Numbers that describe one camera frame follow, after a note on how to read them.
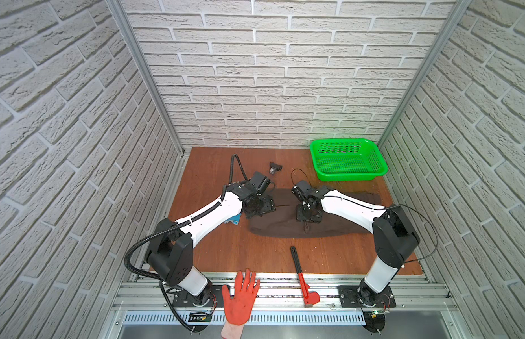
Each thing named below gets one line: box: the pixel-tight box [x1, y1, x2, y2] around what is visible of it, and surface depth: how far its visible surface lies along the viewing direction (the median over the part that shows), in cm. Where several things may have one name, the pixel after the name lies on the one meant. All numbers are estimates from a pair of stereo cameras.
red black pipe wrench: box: [290, 245, 321, 308], surface depth 76 cm
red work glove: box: [222, 268, 261, 326], surface depth 74 cm
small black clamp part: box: [269, 161, 283, 175], surface depth 112 cm
